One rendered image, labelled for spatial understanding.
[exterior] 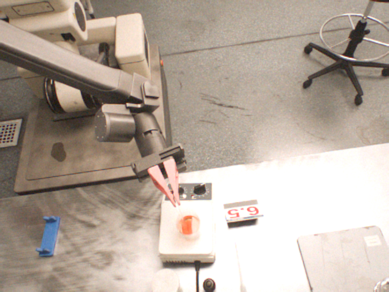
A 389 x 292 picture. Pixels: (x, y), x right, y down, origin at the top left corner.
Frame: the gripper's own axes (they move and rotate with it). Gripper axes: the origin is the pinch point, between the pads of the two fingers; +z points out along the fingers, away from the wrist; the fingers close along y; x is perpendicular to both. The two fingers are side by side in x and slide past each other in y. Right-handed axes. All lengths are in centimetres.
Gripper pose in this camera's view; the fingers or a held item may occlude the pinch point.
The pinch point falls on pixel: (175, 201)
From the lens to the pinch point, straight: 56.7
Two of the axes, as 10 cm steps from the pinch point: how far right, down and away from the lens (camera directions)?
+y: 9.2, -3.7, 1.4
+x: 0.8, 5.1, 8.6
